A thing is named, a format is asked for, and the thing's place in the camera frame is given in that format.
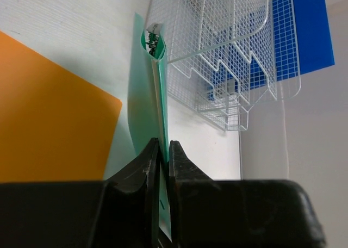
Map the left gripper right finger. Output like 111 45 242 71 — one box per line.
168 141 326 247

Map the blue folder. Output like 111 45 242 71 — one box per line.
207 0 334 105

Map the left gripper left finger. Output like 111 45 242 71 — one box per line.
1 138 159 247

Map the white wire desk organizer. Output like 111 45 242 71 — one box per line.
147 0 301 131

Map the green folder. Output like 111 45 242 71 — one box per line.
127 14 172 239

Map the orange folder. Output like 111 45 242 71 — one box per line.
1 33 122 182

